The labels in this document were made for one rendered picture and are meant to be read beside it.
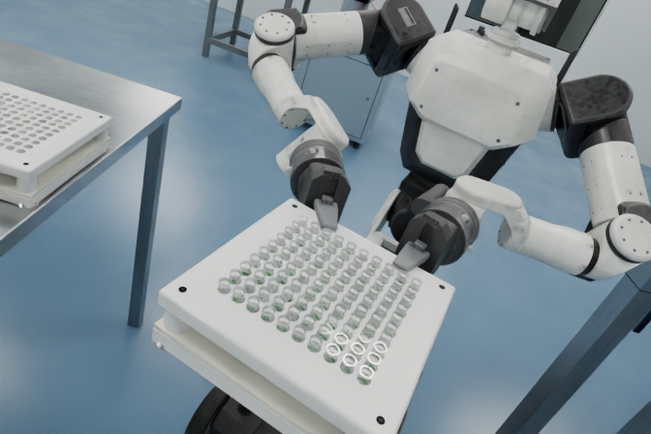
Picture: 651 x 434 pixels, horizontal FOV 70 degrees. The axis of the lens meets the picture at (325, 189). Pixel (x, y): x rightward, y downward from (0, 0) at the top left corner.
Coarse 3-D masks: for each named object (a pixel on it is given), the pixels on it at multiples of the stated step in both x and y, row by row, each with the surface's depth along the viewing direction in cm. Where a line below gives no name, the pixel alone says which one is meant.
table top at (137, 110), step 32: (0, 64) 111; (32, 64) 116; (64, 64) 122; (64, 96) 107; (96, 96) 112; (128, 96) 117; (160, 96) 122; (128, 128) 103; (96, 160) 90; (64, 192) 80; (0, 224) 69; (32, 224) 74; (0, 256) 68
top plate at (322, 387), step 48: (240, 240) 53; (288, 240) 55; (192, 288) 45; (384, 288) 53; (432, 288) 55; (240, 336) 41; (288, 336) 43; (432, 336) 48; (288, 384) 39; (336, 384) 40; (384, 384) 41; (384, 432) 37
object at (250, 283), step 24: (312, 240) 55; (264, 264) 49; (288, 264) 51; (312, 264) 52; (336, 264) 52; (360, 264) 54; (264, 288) 46; (288, 288) 47; (312, 288) 48; (336, 288) 49; (360, 288) 51; (288, 312) 44; (312, 312) 45; (336, 312) 46; (360, 312) 47; (384, 312) 48; (336, 336) 44; (360, 336) 45
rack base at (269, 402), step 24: (168, 336) 45; (192, 336) 45; (192, 360) 45; (216, 360) 44; (216, 384) 44; (240, 384) 43; (264, 384) 43; (264, 408) 42; (288, 408) 42; (288, 432) 42; (312, 432) 41; (336, 432) 41
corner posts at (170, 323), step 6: (168, 312) 44; (168, 318) 44; (174, 318) 44; (168, 324) 45; (174, 324) 45; (180, 324) 45; (186, 324) 45; (168, 330) 45; (174, 330) 45; (180, 330) 45
